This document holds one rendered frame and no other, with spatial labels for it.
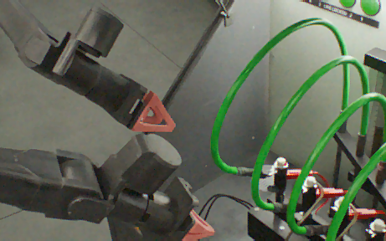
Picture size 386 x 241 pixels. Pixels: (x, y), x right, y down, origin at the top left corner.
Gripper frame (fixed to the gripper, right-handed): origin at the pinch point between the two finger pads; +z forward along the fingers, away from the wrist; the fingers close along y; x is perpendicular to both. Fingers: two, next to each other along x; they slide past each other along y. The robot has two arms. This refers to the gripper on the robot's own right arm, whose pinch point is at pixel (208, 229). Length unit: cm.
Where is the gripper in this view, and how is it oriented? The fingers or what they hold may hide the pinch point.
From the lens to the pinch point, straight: 84.4
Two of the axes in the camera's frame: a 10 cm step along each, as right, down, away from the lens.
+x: -4.0, -5.0, 7.7
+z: 7.1, 3.6, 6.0
